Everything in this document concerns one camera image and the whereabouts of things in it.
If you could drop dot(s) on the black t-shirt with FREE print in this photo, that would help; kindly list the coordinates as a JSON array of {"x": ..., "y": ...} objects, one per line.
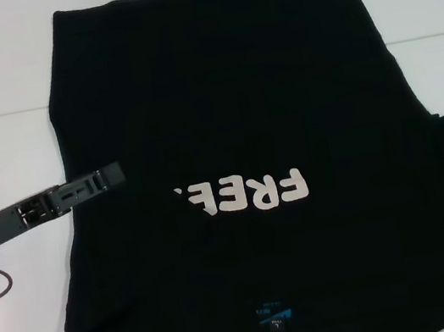
[{"x": 225, "y": 88}]

